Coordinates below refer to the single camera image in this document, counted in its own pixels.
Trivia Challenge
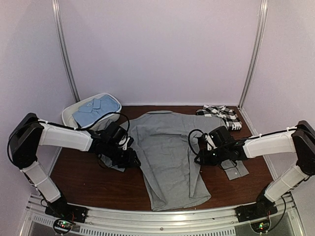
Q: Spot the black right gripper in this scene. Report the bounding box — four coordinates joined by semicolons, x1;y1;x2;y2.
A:
194;146;228;166

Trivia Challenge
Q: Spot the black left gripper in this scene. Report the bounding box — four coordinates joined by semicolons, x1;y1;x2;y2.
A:
104;142;141;168

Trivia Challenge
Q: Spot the grey long sleeve shirt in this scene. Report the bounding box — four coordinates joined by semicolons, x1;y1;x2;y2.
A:
98;111;249;212

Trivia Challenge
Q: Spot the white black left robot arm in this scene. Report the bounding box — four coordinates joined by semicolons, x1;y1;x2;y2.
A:
7;113;141;218

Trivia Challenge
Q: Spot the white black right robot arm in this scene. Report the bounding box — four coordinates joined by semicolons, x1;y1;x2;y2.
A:
194;120;315;217

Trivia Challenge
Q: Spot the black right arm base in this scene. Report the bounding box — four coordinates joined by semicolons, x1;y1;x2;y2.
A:
235;200;278;223

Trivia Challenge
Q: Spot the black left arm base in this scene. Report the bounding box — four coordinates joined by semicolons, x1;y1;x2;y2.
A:
45;199;88;223

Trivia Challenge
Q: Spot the black white plaid folded shirt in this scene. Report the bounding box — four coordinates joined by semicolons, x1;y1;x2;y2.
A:
196;105;243;131

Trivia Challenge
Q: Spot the light blue folded shirt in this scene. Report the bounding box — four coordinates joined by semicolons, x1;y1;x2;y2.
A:
72;94;121;127

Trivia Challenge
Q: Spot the white plastic laundry basket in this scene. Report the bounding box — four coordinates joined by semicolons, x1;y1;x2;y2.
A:
62;93;122;130

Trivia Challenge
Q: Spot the right circuit board with leds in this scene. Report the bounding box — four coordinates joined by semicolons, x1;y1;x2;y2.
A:
251;220;271;234

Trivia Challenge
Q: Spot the circuit board with leds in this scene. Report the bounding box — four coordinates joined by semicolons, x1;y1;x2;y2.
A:
53;219;75;234
251;220;271;234

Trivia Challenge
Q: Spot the left circuit board with leds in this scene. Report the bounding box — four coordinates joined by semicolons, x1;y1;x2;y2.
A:
53;219;75;234

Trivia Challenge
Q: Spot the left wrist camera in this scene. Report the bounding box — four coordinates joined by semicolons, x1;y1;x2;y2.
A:
118;136;134;150

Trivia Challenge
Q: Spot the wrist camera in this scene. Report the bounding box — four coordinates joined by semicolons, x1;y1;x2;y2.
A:
118;136;134;150
204;126;234;150

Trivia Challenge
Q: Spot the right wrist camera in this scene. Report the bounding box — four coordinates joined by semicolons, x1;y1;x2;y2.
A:
204;126;234;150

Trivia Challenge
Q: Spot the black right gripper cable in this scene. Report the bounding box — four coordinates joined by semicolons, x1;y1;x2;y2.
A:
188;129;210;155

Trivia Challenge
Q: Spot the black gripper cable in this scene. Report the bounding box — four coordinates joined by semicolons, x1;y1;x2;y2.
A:
188;129;210;155
36;113;131;169

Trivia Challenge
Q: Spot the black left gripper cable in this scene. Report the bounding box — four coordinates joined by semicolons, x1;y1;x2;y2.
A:
36;113;131;169

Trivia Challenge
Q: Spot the aluminium front rail frame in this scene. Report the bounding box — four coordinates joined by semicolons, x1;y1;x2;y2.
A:
18;194;306;236

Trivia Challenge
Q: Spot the silver right corner post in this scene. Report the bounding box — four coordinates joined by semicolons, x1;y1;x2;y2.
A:
238;0;268;110

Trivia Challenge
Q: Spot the silver corner post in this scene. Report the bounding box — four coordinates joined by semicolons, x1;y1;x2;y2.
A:
238;0;268;110
51;0;80;102

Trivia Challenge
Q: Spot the silver left corner post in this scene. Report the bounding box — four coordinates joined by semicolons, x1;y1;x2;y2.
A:
51;0;80;102

